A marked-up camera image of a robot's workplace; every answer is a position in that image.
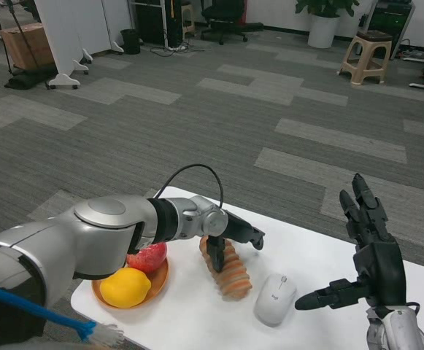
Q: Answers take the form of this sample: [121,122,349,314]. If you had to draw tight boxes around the black office chair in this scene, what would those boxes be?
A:
[200,0,264,45]

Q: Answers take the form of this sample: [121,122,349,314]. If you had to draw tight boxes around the large white rolling partition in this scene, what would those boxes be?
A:
[34,0,112,90]

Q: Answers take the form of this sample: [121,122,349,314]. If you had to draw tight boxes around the black computer tower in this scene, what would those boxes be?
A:
[134,0,182,47]

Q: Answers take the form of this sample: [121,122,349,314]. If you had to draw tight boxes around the orange round plate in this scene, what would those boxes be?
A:
[90,257,171,310]

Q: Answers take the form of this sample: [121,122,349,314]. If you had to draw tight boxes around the white computer mouse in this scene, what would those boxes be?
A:
[253,273,297,327]

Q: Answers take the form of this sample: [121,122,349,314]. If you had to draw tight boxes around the black waste bin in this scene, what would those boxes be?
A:
[120,28,142,55]

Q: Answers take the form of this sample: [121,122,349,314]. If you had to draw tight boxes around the beige stool brown seat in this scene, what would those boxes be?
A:
[338,31,393,87]

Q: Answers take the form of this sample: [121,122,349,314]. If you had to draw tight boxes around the brown cardboard box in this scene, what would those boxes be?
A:
[0,22,55,71]

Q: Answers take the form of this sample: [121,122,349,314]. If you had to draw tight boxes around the yellow lemon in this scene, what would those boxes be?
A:
[99,268,153,308]

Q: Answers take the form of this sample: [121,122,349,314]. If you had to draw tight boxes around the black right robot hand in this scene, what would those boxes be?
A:
[294,173,406,311]

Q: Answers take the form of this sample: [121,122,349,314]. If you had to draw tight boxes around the green potted plant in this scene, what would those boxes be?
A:
[294,0,361,18]

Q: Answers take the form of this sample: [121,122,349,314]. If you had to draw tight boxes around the blue braided cable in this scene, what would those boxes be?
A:
[0,283,125,347]

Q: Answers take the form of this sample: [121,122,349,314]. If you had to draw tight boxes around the narrow tan stool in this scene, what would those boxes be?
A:
[180,2,195,37]

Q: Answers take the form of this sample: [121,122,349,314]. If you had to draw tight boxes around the black green server rack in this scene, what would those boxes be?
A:
[366,0,415,59]

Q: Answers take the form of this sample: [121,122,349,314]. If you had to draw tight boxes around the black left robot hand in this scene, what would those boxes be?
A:
[207,210,266,273]

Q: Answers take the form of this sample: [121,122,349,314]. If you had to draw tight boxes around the red apple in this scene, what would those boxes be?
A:
[126,242,168,275]

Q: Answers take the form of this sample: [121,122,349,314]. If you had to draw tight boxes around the black bag on floor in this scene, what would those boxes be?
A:
[4,67,59,90]

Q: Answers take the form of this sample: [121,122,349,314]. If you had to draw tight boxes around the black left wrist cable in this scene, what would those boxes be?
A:
[153,163,224,216]

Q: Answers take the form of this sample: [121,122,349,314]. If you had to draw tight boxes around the white plant pot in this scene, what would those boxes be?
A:
[307,15,341,48]

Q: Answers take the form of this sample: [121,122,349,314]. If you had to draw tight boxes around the ridged brown bread loaf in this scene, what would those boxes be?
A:
[199,235,253,300]

